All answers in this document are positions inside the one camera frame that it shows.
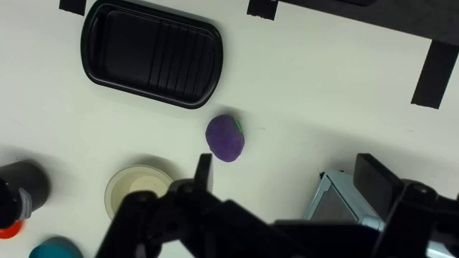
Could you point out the teal round object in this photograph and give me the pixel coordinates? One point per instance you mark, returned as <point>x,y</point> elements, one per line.
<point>55,249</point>

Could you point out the black plastic tray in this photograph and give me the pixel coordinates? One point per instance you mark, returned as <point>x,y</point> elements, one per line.
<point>151,50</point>

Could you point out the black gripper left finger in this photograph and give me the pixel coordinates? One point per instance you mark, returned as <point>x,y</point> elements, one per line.
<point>158,223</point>

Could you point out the purple plushie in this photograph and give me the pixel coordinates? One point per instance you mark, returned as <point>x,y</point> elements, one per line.
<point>224,139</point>

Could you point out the white bowl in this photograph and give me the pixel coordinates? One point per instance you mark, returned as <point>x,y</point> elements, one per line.
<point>131,183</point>

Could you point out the light blue box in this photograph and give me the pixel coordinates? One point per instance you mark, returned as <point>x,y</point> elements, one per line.
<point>334,202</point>

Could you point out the black tape piece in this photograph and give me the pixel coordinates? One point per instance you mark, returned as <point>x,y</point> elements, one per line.
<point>261,7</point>
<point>72,4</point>

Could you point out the long black tape strip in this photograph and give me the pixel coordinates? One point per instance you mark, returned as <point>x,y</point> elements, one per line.
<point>433,73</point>

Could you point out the black cylinder container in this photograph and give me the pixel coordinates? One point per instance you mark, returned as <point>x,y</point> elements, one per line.
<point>26,183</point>

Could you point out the orange cap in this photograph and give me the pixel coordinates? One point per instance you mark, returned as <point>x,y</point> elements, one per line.
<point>9,230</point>

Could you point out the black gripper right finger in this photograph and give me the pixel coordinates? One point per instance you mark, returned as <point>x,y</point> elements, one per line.
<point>420,223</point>

